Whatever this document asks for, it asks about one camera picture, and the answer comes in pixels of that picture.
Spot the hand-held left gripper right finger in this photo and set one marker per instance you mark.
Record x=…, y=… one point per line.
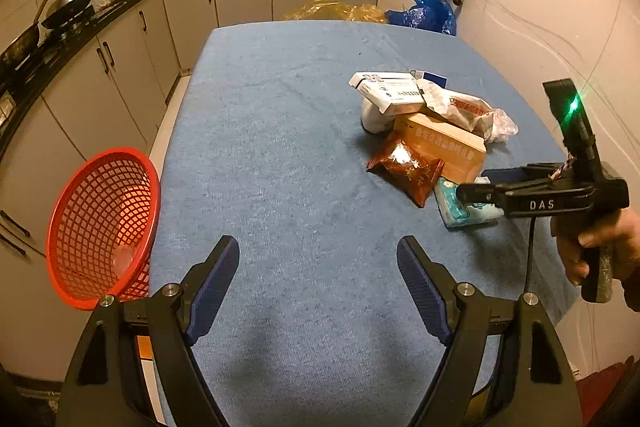
x=422, y=287

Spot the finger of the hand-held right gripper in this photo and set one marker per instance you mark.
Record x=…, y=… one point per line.
x=477, y=194
x=520, y=172

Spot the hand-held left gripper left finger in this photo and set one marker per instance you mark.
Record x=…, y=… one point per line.
x=216, y=286

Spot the teal tissue pack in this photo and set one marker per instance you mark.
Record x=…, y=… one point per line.
x=460, y=214

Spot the clear red-printed plastic bag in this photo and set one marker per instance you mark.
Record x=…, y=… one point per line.
x=465, y=108

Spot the red plastic mesh basket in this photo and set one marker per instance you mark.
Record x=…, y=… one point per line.
x=100, y=207

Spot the person's right hand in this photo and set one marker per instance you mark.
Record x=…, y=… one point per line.
x=631, y=257

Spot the brown cardboard box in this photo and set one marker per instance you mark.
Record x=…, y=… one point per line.
x=442, y=148

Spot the dark red snack packet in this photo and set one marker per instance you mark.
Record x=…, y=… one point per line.
x=405, y=168

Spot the clear plastic wrapper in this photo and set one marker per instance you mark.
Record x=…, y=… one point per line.
x=123, y=258

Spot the blue and white box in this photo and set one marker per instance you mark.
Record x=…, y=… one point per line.
x=434, y=79

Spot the white medicine box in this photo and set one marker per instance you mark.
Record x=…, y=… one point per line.
x=382, y=78
x=397, y=99

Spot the white plastic bottle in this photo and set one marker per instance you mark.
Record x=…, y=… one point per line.
x=374, y=121

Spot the blue tablecloth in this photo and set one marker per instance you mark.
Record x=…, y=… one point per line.
x=280, y=157

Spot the blue plastic bag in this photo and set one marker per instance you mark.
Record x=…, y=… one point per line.
x=427, y=12

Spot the white kitchen base cabinets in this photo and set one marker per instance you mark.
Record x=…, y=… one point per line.
x=125, y=72

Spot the yellow plastic bag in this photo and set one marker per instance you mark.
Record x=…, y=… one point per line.
x=325, y=9

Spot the black frying pan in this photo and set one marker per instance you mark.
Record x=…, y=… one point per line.
x=20, y=42

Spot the black wok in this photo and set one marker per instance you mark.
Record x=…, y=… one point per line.
x=70, y=4

